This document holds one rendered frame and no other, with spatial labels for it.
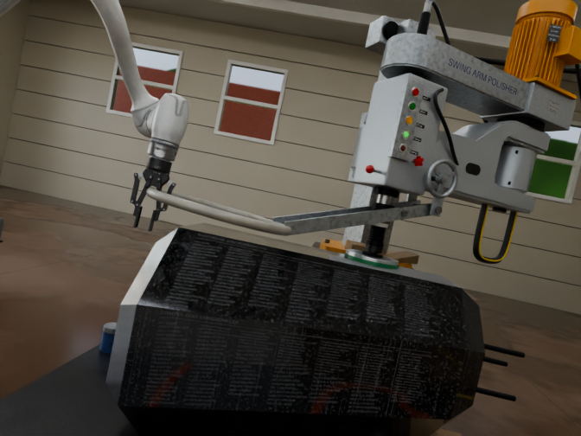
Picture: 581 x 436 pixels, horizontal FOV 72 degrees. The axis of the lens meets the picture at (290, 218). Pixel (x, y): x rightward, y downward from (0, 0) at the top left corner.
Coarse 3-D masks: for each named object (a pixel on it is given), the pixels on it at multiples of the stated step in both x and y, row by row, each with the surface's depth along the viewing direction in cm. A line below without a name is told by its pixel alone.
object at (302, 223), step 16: (352, 208) 161; (368, 208) 164; (384, 208) 155; (400, 208) 157; (416, 208) 160; (288, 224) 138; (304, 224) 141; (320, 224) 143; (336, 224) 146; (352, 224) 149
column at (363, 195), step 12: (408, 24) 212; (432, 36) 219; (360, 192) 227; (372, 192) 217; (360, 204) 225; (348, 228) 232; (360, 228) 221; (360, 240) 219; (384, 240) 224; (384, 252) 225
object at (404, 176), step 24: (384, 96) 155; (432, 96) 150; (384, 120) 153; (432, 120) 151; (384, 144) 150; (432, 144) 153; (360, 168) 162; (384, 168) 148; (408, 168) 150; (384, 192) 156; (408, 192) 154
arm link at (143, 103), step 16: (96, 0) 109; (112, 0) 111; (112, 16) 112; (112, 32) 115; (128, 32) 118; (112, 48) 121; (128, 48) 121; (128, 64) 125; (128, 80) 130; (144, 96) 134; (144, 112) 133; (144, 128) 135
